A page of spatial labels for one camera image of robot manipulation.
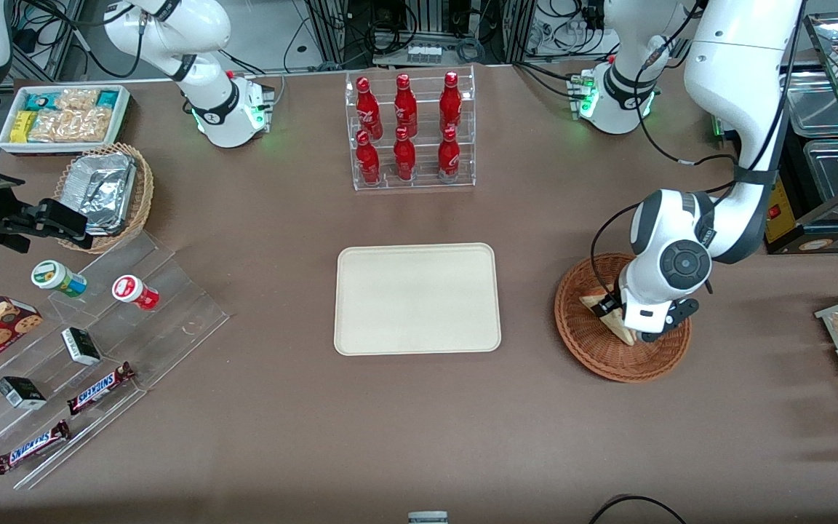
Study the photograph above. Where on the silver foil containers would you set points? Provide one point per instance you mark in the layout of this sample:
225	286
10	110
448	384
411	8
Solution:
102	189

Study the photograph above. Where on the white power strip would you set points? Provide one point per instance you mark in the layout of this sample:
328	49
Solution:
424	54

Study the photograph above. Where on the round brown wicker basket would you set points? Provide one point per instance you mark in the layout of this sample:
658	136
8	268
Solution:
608	360

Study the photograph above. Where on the clear bag of crackers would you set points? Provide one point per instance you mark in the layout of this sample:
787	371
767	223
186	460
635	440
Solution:
73	125

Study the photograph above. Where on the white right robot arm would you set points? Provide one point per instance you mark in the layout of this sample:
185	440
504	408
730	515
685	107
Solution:
208	29

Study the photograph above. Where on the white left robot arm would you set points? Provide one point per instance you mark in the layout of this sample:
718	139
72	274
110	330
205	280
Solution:
735	58

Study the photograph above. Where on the clear acrylic stepped stand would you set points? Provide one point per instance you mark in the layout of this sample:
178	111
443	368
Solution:
172	313

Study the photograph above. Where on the small black box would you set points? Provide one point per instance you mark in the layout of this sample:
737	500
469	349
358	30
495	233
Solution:
21	392
81	346

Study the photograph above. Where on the white snack bin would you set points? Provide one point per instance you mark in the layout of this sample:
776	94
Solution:
4	138

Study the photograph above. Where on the cream plastic tray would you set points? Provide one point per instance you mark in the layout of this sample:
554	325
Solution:
417	298

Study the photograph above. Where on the green lid cup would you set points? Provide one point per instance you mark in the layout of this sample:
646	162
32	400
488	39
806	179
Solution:
55	276

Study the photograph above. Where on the red lid cup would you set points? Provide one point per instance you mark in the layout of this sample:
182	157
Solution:
132	290

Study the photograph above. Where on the light wicker basket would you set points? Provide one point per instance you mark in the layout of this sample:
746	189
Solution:
142	196

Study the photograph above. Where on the Snickers bar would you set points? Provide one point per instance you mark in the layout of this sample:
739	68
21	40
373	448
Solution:
99	389
32	446

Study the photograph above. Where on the yellow snack packet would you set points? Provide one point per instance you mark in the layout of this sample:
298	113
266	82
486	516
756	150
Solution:
23	126

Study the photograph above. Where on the clear acrylic bottle rack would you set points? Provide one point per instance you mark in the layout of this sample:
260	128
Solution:
426	182

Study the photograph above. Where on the small grey white object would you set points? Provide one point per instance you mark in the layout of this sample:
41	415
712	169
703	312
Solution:
428	518

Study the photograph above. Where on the metal equipment rack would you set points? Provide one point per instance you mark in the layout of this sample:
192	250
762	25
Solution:
426	14

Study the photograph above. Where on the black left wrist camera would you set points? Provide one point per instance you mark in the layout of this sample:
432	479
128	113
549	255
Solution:
606	303

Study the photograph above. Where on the triangle sandwich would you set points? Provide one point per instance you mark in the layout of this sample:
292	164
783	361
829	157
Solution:
610	322

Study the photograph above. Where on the red soda bottle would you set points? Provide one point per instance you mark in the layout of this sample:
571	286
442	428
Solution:
367	109
405	105
450	102
368	161
404	159
449	156

